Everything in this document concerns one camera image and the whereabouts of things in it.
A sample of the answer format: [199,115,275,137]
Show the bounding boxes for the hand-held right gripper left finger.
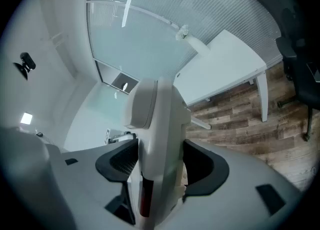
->
[46,133,139,230]

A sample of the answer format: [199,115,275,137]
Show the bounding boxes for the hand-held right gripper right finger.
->
[172,139,305,230]

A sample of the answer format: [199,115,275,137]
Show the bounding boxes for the square ceiling light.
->
[20,112,33,125]

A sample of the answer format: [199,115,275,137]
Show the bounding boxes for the white desk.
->
[172,29,270,130]

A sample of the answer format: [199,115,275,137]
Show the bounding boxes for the white vase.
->
[186,35,209,57]

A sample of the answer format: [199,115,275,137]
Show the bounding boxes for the black office chair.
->
[248,0,320,142]

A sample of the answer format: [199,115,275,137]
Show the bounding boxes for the white flower bouquet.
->
[174,23,190,41]

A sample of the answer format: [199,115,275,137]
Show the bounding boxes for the white window blinds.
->
[87,0,283,65]

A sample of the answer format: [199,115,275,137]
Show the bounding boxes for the black wall camera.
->
[12,52,37,81]

